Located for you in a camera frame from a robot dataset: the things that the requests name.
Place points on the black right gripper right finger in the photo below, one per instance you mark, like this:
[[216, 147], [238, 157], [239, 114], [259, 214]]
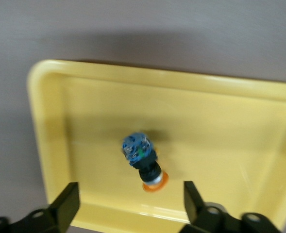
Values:
[[193, 204]]

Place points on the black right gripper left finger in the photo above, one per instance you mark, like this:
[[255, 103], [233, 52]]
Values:
[[65, 208]]

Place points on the yellow push button blue base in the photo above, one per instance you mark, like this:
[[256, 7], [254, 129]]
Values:
[[142, 157]]

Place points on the yellow plastic tray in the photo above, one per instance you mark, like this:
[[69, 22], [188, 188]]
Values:
[[218, 133]]

